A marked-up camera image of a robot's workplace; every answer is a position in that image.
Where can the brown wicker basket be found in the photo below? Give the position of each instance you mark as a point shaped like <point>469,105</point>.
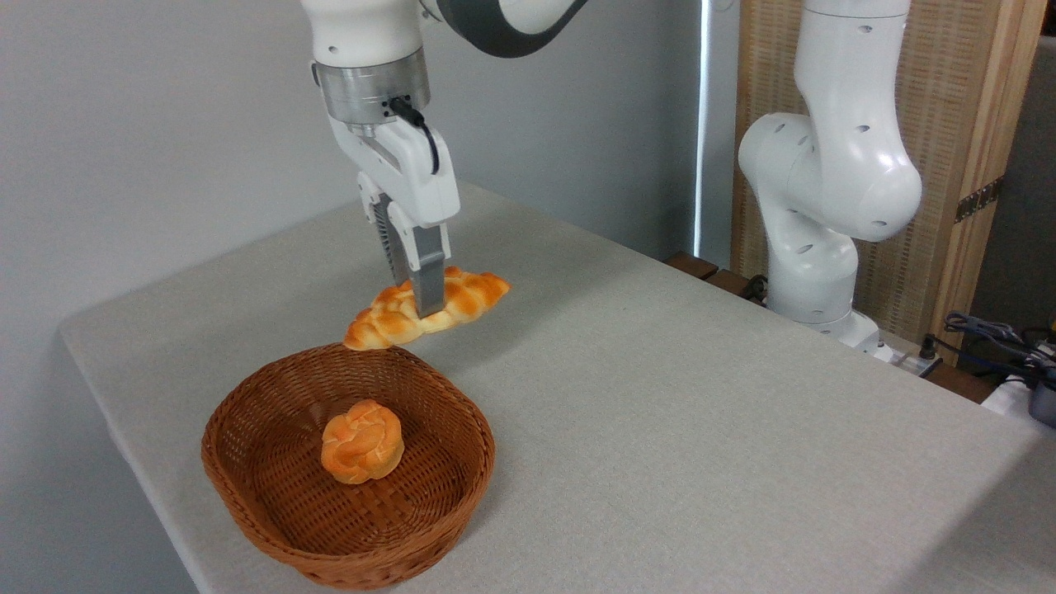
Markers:
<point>396,528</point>

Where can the dark metal screen hinge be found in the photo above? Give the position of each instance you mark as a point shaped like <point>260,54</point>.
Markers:
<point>980,200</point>

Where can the brown wooden base board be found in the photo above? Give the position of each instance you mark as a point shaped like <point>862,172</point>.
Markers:
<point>709,274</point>

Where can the long braided bread loaf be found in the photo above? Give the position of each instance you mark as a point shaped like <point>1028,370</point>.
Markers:
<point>388,318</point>

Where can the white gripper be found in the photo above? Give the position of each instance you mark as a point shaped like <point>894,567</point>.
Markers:
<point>421,186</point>

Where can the grey tablecloth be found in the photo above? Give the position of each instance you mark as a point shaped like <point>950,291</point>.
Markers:
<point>701,454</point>

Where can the wooden rattan folding screen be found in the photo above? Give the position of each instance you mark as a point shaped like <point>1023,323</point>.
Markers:
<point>949,82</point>

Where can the round knotted bread roll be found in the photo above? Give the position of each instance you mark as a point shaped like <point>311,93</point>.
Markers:
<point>363,441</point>

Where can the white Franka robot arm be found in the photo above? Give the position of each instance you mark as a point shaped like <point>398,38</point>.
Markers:
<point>363,33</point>

